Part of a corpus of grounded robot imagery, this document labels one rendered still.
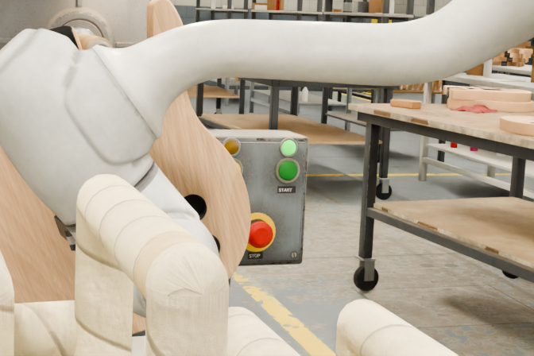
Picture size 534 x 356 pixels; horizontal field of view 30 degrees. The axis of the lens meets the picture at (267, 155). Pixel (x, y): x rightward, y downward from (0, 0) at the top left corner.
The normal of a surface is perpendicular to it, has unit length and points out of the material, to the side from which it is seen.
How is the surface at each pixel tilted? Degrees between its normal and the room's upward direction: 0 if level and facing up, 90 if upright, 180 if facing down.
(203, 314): 90
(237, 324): 28
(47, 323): 62
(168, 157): 88
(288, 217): 90
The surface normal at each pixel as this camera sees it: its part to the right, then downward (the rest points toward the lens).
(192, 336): 0.21, 0.14
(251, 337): -0.40, -0.87
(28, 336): 0.34, -0.03
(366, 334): -0.82, -0.43
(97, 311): -0.11, 0.14
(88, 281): -0.40, 0.11
